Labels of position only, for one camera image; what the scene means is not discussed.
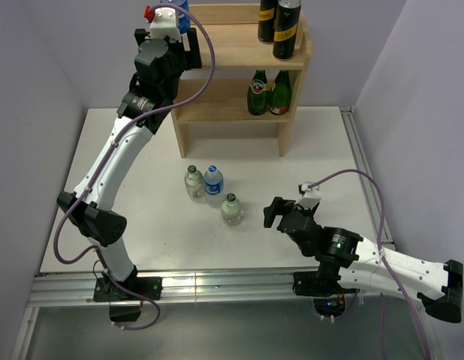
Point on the rear glass bottle green cap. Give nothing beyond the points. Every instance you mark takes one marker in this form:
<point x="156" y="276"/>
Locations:
<point x="194" y="182"/>

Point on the clear water bottle blue label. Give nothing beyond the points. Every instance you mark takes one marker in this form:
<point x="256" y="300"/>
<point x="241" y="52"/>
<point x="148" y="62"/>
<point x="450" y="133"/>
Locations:
<point x="184" y="21"/>

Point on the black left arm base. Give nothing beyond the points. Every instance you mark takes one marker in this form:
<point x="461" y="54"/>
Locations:
<point x="126" y="303"/>

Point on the rear water bottle blue label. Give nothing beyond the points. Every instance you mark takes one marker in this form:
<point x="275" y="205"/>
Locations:
<point x="213" y="183"/>

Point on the wooden shelf unit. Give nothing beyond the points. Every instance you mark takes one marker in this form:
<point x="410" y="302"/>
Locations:
<point x="233" y="30"/>

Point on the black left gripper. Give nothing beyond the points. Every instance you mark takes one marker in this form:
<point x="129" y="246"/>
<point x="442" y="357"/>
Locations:
<point x="194" y="46"/>

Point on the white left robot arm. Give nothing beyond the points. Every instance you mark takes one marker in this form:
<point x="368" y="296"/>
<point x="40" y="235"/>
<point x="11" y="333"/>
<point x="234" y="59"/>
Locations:
<point x="89" y="206"/>

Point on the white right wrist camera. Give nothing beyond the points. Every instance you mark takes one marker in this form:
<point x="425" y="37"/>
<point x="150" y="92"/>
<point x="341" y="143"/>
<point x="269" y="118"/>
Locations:
<point x="310" y="195"/>

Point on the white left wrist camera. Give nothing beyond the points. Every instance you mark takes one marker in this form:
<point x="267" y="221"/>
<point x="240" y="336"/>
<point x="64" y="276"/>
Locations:
<point x="163" y="23"/>

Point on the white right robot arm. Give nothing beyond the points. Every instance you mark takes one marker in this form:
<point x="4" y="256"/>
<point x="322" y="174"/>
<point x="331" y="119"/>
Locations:
<point x="348" y="260"/>

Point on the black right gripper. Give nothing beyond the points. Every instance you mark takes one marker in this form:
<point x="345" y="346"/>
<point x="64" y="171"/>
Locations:
<point x="278" y="209"/>

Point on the dark green bottle yellow label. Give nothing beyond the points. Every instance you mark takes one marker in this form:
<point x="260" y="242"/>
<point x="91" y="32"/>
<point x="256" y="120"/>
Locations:
<point x="280" y="95"/>

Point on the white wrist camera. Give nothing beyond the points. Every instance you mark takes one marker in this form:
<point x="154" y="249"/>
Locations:
<point x="310" y="195"/>
<point x="163" y="23"/>

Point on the clear glass bottle green cap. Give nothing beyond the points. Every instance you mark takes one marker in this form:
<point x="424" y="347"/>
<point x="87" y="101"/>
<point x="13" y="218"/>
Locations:
<point x="231" y="210"/>

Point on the aluminium rail frame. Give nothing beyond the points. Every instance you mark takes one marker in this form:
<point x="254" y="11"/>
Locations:
<point x="226" y="290"/>

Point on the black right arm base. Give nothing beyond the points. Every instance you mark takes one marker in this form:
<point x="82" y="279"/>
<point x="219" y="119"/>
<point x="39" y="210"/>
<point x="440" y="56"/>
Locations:
<point x="330" y="301"/>

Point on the black can yellow label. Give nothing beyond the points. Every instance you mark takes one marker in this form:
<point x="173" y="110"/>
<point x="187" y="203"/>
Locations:
<point x="266" y="21"/>

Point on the green glass bottle red label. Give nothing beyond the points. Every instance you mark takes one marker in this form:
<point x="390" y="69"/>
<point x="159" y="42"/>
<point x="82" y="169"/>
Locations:
<point x="258" y="93"/>

